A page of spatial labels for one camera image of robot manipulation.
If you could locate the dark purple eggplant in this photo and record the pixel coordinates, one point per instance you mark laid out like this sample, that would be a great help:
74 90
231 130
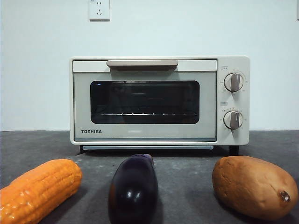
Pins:
134 191

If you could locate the brown sweet potato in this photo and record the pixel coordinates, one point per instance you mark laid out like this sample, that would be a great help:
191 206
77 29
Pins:
250 184

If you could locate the cream Toshiba toaster oven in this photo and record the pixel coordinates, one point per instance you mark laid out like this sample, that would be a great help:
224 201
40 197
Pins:
233 63

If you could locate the orange corn cob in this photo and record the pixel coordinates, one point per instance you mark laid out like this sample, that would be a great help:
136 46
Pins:
39 189

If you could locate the beige oven knob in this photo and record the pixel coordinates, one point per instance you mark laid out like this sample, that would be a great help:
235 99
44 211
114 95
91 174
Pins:
233 120
233 82

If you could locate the black oven foot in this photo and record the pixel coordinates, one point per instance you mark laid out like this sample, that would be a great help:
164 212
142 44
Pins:
234 149

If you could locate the white wall socket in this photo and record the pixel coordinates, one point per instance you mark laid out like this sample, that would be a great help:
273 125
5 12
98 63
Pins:
99 11

